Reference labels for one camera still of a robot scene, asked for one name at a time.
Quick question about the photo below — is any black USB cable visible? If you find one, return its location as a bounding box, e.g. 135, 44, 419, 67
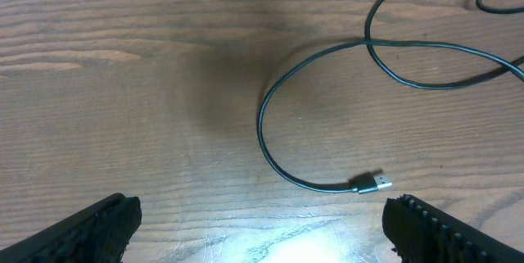
256, 0, 524, 195

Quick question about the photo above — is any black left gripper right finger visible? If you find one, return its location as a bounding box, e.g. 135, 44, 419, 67
382, 194, 523, 263

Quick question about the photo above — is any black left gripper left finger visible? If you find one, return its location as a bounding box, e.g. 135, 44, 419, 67
1, 193, 142, 263

